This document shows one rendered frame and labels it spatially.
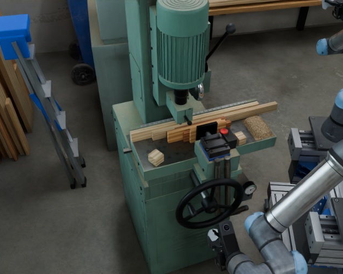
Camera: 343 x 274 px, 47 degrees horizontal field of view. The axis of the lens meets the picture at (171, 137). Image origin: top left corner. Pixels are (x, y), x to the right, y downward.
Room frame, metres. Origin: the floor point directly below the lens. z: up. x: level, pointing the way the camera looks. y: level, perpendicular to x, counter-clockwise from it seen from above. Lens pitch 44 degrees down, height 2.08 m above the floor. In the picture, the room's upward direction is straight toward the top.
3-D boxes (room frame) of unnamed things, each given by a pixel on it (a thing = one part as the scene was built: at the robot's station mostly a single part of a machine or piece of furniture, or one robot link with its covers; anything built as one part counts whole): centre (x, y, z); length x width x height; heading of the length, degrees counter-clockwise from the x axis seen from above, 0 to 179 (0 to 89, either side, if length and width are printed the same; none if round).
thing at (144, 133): (1.30, -0.11, 0.93); 0.60 x 0.02 x 0.05; 109
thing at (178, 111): (1.27, -0.03, 1.03); 0.14 x 0.07 x 0.09; 19
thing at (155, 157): (1.08, 0.06, 0.92); 0.05 x 0.04 x 0.04; 46
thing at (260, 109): (1.31, -0.20, 0.92); 0.60 x 0.02 x 0.04; 109
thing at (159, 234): (1.36, 0.00, 0.36); 0.58 x 0.45 x 0.71; 19
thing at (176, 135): (1.23, -0.10, 0.93); 0.24 x 0.01 x 0.06; 109
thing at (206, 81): (1.48, -0.13, 1.02); 0.09 x 0.07 x 0.12; 109
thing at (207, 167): (1.10, -0.18, 0.92); 0.15 x 0.13 x 0.09; 109
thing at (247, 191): (1.14, -0.35, 0.65); 0.06 x 0.04 x 0.08; 109
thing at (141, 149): (1.18, -0.15, 0.87); 0.61 x 0.30 x 0.06; 109
